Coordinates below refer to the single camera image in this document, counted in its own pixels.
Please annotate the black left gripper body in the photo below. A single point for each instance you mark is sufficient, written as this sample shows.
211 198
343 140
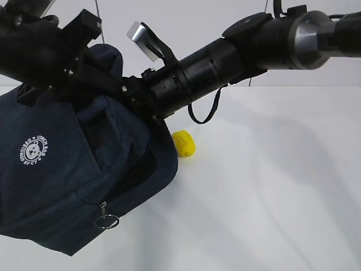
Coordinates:
58 61

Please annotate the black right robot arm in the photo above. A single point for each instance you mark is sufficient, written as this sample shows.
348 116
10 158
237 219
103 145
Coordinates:
295 39

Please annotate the navy blue lunch bag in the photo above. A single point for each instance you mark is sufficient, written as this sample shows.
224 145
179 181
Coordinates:
71 170

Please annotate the yellow lemon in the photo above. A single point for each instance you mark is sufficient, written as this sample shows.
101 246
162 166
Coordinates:
184 143

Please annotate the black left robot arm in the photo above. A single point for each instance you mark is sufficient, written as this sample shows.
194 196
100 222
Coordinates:
8 36

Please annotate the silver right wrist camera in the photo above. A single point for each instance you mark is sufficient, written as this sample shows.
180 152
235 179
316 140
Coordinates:
149 43

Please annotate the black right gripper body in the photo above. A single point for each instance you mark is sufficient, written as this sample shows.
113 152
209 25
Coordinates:
156 95

